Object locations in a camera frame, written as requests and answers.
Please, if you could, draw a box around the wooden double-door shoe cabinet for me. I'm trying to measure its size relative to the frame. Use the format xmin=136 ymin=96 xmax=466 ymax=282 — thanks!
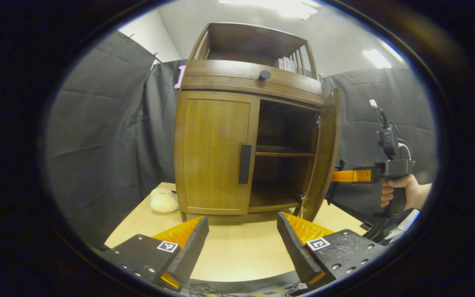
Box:
xmin=174 ymin=22 xmax=325 ymax=223

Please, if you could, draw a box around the black door handle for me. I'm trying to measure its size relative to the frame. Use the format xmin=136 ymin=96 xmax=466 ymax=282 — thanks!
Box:
xmin=239 ymin=144 xmax=252 ymax=184

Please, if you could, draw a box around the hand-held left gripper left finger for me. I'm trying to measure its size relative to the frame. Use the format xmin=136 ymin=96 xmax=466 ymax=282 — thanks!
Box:
xmin=99 ymin=215 xmax=210 ymax=292

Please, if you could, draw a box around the white plush toy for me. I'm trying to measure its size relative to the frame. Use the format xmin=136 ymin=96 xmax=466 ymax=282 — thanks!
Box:
xmin=150 ymin=188 xmax=179 ymax=213

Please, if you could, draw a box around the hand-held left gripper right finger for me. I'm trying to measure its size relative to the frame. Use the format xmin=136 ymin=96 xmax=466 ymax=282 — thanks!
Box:
xmin=277 ymin=212 xmax=386 ymax=289

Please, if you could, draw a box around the wooden cabinet drawer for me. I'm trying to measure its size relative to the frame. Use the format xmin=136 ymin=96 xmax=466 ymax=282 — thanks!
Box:
xmin=181 ymin=60 xmax=324 ymax=107

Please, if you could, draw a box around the small ceiling light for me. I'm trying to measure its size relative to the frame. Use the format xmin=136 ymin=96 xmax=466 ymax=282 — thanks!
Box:
xmin=362 ymin=49 xmax=393 ymax=69

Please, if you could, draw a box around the person's white clothing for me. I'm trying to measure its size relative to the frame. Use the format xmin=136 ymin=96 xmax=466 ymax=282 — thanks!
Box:
xmin=384 ymin=210 xmax=421 ymax=244

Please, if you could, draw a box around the large ceiling light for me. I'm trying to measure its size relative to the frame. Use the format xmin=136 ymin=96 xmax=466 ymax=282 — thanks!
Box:
xmin=219 ymin=0 xmax=320 ymax=19

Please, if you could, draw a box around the wooden inner shelf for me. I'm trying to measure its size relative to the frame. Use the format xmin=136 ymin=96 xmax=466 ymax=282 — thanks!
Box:
xmin=256 ymin=151 xmax=316 ymax=158

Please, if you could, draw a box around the wooden shoe cabinet door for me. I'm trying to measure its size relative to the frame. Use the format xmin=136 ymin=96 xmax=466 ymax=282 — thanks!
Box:
xmin=176 ymin=91 xmax=260 ymax=215
xmin=299 ymin=88 xmax=341 ymax=222

